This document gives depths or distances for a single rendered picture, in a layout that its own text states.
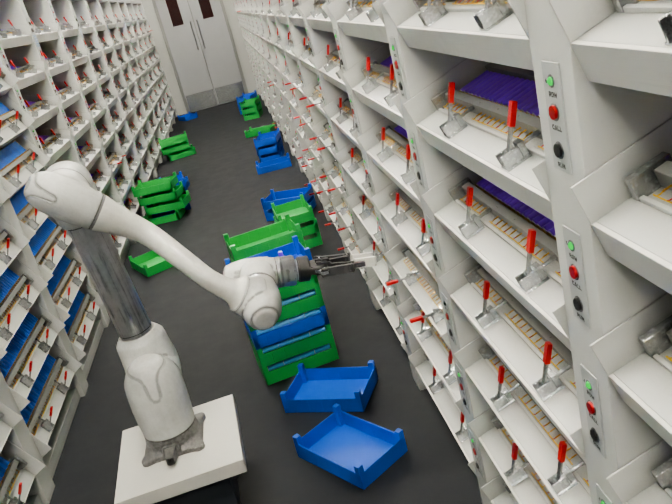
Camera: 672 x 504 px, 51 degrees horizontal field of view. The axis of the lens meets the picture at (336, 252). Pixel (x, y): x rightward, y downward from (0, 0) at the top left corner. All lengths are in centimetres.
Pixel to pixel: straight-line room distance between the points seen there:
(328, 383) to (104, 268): 98
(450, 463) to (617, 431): 127
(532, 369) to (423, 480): 95
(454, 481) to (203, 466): 70
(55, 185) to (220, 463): 85
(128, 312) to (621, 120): 165
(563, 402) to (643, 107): 53
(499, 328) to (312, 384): 140
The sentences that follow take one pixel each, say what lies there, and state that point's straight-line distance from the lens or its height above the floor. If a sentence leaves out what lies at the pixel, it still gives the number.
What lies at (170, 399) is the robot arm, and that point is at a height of 41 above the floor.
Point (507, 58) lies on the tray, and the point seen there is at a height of 122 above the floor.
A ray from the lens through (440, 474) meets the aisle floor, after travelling 215.
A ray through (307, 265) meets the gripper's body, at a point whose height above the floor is 64.
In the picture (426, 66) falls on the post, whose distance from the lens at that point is 144.
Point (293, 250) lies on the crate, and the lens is 281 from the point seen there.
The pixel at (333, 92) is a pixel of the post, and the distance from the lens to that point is 283.
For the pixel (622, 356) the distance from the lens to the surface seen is 89.
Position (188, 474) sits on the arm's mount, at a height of 24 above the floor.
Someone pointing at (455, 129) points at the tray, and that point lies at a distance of 127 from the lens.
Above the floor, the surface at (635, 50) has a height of 125.
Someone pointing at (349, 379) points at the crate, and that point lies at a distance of 265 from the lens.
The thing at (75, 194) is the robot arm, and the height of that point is 102.
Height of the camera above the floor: 137
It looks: 21 degrees down
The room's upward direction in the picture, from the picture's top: 14 degrees counter-clockwise
